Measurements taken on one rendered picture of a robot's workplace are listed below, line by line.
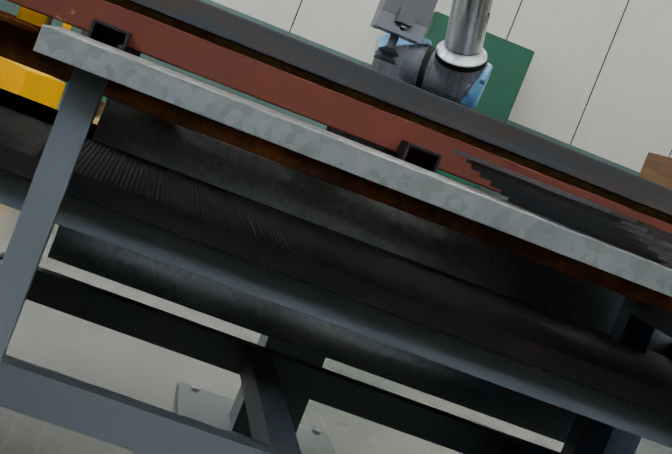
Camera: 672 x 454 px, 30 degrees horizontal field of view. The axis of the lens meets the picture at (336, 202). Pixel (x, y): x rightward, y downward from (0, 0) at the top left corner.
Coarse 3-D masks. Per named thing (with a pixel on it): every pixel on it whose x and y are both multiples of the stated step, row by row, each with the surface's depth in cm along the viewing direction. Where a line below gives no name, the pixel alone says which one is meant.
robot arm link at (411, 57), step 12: (384, 36) 284; (396, 48) 281; (408, 48) 281; (420, 48) 282; (432, 48) 283; (396, 60) 281; (408, 60) 281; (420, 60) 280; (384, 72) 282; (396, 72) 281; (408, 72) 281; (420, 72) 280; (420, 84) 281
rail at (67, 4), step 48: (48, 0) 166; (96, 0) 167; (144, 48) 168; (192, 48) 169; (240, 48) 173; (288, 96) 171; (336, 96) 172; (384, 144) 174; (432, 144) 175; (480, 144) 178; (576, 192) 178
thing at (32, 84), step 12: (0, 60) 706; (0, 72) 703; (12, 72) 694; (24, 72) 685; (36, 72) 694; (0, 84) 700; (12, 84) 691; (24, 84) 684; (36, 84) 689; (48, 84) 693; (60, 84) 698; (24, 96) 686; (36, 96) 691; (48, 96) 696; (60, 96) 701
